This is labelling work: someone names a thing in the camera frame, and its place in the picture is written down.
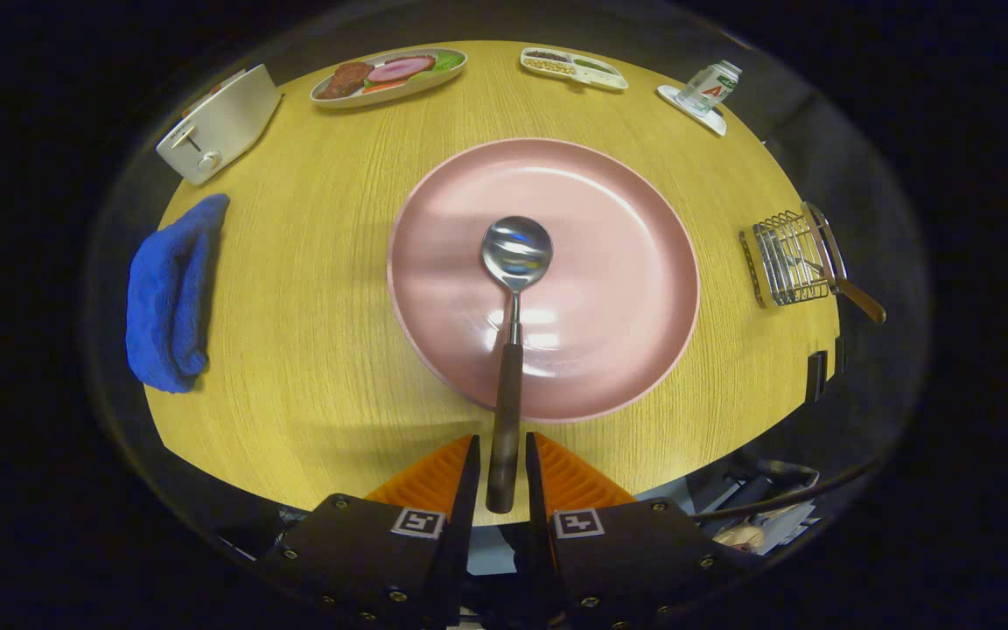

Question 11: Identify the thick black cable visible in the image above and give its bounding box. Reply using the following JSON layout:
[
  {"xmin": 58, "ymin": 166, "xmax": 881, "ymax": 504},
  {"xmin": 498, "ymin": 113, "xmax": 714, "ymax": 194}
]
[{"xmin": 692, "ymin": 459, "xmax": 877, "ymax": 526}]

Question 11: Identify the long brown meat patty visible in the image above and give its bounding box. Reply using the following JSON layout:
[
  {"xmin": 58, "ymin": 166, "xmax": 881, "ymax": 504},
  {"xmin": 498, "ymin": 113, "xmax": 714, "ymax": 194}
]
[{"xmin": 318, "ymin": 61, "xmax": 375, "ymax": 100}]

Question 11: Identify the pink ham slice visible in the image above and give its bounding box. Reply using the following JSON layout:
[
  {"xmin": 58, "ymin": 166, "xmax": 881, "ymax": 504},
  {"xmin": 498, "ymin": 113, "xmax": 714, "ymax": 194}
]
[{"xmin": 367, "ymin": 56, "xmax": 437, "ymax": 84}]

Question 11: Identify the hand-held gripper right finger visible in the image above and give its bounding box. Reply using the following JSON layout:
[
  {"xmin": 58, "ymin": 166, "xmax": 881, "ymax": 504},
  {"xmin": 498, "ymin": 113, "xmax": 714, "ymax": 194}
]
[{"xmin": 526, "ymin": 433, "xmax": 763, "ymax": 627}]

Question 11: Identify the white bottle with green cap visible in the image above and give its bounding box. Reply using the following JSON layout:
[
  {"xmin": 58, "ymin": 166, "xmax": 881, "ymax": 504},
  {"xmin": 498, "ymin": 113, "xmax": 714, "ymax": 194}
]
[{"xmin": 675, "ymin": 59, "xmax": 743, "ymax": 117}]

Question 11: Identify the pile of mixed clutter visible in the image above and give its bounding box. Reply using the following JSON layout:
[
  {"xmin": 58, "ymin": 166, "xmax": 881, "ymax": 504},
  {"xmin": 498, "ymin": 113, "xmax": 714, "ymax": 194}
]
[{"xmin": 714, "ymin": 459, "xmax": 820, "ymax": 554}]

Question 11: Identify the metal wire drain basket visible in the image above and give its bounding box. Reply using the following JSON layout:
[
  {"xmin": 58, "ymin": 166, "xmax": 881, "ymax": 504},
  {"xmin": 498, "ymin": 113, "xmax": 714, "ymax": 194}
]
[{"xmin": 738, "ymin": 203, "xmax": 846, "ymax": 309}]

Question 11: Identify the white divided bean tray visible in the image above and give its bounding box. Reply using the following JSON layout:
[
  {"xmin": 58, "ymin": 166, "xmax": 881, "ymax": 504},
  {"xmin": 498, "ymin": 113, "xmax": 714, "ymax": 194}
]
[{"xmin": 519, "ymin": 46, "xmax": 629, "ymax": 92}]

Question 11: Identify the wooden-handled metal spoon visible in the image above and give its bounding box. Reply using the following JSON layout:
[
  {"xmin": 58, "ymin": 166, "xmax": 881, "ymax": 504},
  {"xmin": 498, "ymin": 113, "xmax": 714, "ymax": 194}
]
[{"xmin": 480, "ymin": 215, "xmax": 554, "ymax": 515}]

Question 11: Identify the white toaster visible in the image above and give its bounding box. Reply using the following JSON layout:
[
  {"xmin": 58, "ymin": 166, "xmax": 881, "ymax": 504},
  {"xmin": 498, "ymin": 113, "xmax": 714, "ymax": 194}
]
[{"xmin": 155, "ymin": 63, "xmax": 283, "ymax": 186}]

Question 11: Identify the wooden-handled metal fork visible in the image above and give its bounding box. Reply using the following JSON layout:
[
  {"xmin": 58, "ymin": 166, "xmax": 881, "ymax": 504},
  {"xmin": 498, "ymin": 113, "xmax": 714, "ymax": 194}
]
[{"xmin": 788, "ymin": 254, "xmax": 888, "ymax": 326}]

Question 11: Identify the white square coaster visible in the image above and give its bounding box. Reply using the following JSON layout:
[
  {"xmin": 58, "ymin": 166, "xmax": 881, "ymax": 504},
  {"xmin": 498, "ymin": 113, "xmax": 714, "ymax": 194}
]
[{"xmin": 656, "ymin": 84, "xmax": 728, "ymax": 137}]

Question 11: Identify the pink round plate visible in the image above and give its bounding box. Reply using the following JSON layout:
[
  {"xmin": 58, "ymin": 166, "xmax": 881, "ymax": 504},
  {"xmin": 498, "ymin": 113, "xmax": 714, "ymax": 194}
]
[{"xmin": 387, "ymin": 137, "xmax": 701, "ymax": 424}]

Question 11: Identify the blue towel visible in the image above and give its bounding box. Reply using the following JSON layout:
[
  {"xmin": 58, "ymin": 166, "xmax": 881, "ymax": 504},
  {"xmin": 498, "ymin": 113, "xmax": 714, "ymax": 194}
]
[{"xmin": 125, "ymin": 193, "xmax": 231, "ymax": 394}]

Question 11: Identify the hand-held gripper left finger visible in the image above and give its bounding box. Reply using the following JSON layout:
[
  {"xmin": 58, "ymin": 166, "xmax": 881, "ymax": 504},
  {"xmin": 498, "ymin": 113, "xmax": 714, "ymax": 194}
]
[{"xmin": 263, "ymin": 435, "xmax": 481, "ymax": 627}]

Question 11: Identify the grey oval food plate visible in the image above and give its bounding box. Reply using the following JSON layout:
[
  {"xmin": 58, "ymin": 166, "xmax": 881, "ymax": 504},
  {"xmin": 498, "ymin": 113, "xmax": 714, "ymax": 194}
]
[{"xmin": 309, "ymin": 46, "xmax": 468, "ymax": 109}]

